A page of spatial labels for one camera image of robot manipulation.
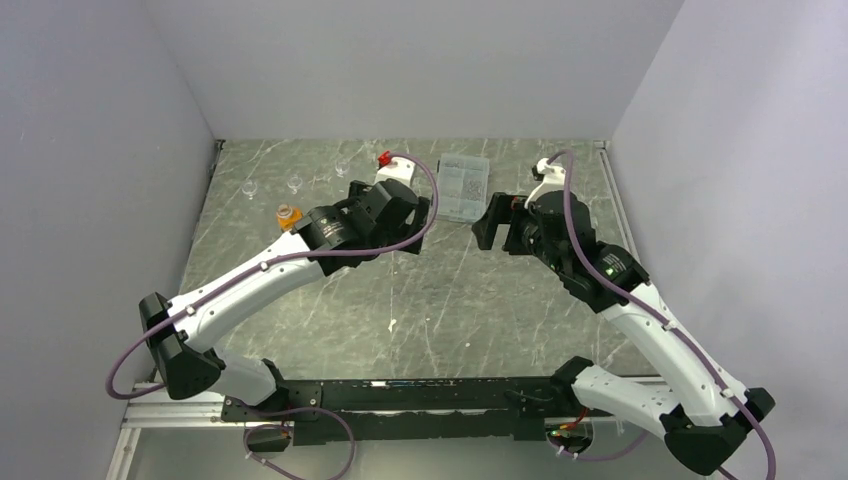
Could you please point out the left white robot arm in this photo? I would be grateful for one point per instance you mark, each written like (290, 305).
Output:
(183, 331)

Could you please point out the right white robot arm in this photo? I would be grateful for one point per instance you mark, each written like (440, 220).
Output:
(703, 414)

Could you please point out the clear plastic screw box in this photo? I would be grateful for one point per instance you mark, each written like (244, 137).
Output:
(462, 182)

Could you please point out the clear small cup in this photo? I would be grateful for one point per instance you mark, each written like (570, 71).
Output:
(342, 167)
(249, 188)

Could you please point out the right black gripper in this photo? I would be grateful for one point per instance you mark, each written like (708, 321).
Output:
(498, 212)

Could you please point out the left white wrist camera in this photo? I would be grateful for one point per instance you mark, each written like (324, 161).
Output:
(399, 169)

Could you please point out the orange juice bottle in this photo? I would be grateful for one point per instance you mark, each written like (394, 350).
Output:
(287, 216)

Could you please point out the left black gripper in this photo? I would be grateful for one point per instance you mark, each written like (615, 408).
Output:
(416, 223)

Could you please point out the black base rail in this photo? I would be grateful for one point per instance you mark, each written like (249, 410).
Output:
(323, 411)

